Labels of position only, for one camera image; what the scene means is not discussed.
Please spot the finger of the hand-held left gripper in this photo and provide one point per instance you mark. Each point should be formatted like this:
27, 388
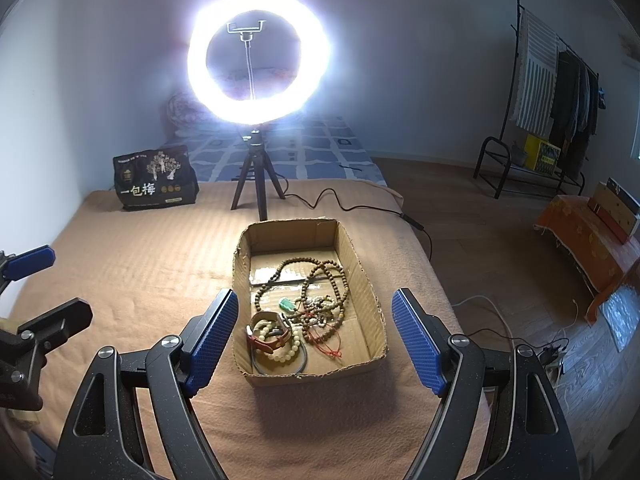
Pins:
55, 320
30, 261

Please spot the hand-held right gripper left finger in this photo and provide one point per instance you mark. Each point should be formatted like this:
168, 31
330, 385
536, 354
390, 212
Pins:
212, 340

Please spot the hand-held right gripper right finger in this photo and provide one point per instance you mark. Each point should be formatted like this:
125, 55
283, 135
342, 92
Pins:
417, 342

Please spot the cardboard box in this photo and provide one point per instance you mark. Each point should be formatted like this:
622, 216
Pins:
360, 280

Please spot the dark thin bangle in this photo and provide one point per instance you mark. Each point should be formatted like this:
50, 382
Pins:
303, 364

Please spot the power strip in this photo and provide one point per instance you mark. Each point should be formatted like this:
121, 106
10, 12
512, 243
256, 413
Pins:
552, 360

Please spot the black snack bag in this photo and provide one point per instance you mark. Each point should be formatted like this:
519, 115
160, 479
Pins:
150, 190

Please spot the black tripod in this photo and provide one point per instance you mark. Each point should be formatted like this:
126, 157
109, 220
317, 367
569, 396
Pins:
255, 160

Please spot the orange cloth covered table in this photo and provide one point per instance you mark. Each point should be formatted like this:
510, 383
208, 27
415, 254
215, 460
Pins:
580, 240

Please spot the clear plastic sheet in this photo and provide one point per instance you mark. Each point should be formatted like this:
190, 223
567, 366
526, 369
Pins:
622, 320

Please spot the blue patterned bedsheet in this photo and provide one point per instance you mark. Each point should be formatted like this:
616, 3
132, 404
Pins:
320, 155

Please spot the floral pillow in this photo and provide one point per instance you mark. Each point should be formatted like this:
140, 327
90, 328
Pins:
180, 110

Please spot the yellow box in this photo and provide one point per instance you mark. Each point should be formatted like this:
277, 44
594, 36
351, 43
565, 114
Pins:
542, 152

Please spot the stacked boxes on table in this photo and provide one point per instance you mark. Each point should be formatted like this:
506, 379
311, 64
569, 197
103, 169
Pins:
612, 210

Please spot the dark hanging clothes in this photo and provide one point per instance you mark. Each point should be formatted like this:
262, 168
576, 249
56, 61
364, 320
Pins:
570, 100

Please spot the striped towel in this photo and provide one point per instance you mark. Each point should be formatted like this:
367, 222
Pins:
537, 75

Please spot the phone holder clip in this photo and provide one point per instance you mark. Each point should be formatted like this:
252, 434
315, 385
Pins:
246, 35

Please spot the black clothes rack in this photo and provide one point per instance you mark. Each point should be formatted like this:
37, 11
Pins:
518, 5

